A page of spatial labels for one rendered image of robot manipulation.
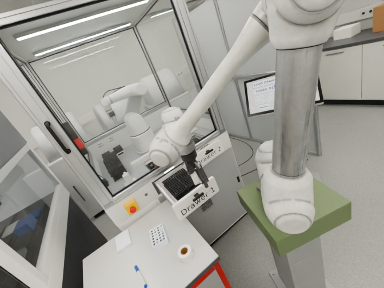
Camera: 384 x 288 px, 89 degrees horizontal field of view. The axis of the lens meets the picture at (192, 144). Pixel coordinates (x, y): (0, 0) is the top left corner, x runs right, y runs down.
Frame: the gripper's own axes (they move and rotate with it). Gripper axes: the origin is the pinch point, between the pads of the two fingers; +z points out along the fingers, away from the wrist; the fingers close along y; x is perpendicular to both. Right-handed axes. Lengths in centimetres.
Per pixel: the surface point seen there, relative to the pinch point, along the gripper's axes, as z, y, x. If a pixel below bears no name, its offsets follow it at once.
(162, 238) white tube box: 21.5, 9.1, 29.0
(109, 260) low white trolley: 25, 25, 59
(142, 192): 10, 42, 25
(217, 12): -83, 140, -155
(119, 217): 17, 42, 45
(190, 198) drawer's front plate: 10.1, 8.3, 6.3
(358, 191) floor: 99, -13, -129
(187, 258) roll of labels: 21.8, -10.4, 24.0
